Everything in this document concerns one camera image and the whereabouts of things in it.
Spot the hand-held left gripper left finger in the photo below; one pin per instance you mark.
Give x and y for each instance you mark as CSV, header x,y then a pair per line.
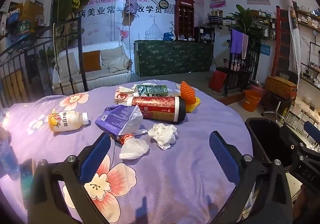
x,y
96,157

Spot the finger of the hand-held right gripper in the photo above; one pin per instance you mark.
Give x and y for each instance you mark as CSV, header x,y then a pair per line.
x,y
313,132
291,142

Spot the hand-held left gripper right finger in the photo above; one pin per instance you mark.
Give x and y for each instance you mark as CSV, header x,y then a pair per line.
x,y
223,157

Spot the black trash bin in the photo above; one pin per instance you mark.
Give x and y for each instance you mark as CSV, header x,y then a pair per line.
x,y
262,136

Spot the white tissue with red wrapper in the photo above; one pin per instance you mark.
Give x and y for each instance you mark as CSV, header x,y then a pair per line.
x,y
133,147

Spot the purple white plastic bag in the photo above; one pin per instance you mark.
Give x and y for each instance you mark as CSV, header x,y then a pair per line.
x,y
117,119

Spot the orange white drink bottle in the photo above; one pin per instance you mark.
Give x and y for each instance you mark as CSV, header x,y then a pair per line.
x,y
66,121

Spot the yellow foam fruit net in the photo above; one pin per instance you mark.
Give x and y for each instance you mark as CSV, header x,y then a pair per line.
x,y
193,106

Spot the red white paper wrapper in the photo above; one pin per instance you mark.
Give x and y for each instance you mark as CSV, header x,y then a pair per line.
x,y
122,96

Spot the orange foam fruit net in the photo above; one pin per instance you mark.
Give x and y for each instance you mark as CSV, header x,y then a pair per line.
x,y
187,91

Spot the small white tissue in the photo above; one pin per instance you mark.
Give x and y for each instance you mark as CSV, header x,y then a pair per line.
x,y
176,92

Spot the green drink carton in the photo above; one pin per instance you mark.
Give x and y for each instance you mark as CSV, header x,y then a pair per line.
x,y
152,90

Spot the lace covered bench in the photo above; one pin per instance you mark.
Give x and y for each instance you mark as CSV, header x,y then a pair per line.
x,y
306,109

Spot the black swivel stool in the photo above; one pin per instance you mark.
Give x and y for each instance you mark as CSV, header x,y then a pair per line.
x,y
277,109

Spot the orange bucket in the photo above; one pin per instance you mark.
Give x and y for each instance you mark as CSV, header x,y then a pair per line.
x,y
252,101

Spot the pink basin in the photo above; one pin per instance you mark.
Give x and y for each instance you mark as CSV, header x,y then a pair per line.
x,y
258,87

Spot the purple floral blanket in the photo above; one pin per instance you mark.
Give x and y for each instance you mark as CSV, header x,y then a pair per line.
x,y
162,189

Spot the red bag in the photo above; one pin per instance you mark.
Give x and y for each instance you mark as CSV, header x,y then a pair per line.
x,y
217,80

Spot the white wicker sofa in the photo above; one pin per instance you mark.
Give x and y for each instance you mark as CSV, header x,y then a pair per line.
x,y
110,79

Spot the black metal rack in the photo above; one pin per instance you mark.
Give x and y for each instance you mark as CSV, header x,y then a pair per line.
x,y
240,76

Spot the blue plastic bottle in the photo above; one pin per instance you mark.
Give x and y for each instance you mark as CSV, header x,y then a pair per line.
x,y
7,159

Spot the orange cushion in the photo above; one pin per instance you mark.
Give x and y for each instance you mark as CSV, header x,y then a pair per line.
x,y
91,61

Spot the white cushion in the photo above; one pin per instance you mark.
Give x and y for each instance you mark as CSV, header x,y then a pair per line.
x,y
67,65
115,60

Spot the red ladder shelf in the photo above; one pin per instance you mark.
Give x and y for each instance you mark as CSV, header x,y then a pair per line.
x,y
281,41

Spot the white hanging coat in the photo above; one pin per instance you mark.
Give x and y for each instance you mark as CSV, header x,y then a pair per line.
x,y
294,36

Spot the pink towel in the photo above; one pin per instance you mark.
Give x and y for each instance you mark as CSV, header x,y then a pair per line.
x,y
245,46

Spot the green patterned counter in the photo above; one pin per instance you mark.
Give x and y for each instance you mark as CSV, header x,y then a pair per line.
x,y
172,57

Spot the purple towel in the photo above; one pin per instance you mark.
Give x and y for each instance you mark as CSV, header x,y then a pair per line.
x,y
236,41

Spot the black display box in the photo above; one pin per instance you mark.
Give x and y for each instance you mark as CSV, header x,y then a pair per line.
x,y
204,34

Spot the potted green plant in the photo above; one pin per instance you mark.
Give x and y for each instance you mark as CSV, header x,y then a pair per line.
x,y
246,21

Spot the blue white bag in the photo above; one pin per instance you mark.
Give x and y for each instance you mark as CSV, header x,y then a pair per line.
x,y
169,36

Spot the red telephone booth cabinet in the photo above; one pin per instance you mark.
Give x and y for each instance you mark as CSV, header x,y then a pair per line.
x,y
184,19

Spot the green paint bucket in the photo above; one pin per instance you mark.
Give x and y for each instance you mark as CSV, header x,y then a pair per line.
x,y
24,29

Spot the grey hanging cloth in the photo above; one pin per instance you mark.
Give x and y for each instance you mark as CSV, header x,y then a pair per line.
x,y
130,11

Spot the cardboard box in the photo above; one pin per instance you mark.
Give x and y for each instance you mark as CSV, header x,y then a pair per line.
x,y
32,11

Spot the wall shelves with products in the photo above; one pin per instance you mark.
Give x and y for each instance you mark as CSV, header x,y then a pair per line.
x,y
310,46

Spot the black metal bed frame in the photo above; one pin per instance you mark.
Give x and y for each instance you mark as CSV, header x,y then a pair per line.
x,y
53,46

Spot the large wall poster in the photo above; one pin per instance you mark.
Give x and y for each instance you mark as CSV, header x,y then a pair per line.
x,y
150,6

